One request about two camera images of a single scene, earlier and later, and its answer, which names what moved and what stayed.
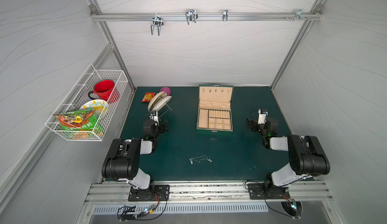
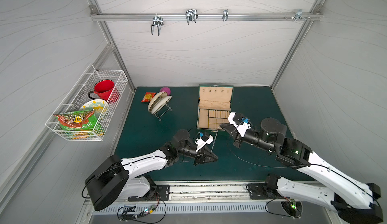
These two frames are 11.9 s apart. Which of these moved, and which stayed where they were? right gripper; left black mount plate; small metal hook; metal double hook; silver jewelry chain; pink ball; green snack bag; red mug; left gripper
Moved: left gripper; silver jewelry chain; right gripper
Stayed: small metal hook; green snack bag; metal double hook; red mug; left black mount plate; pink ball
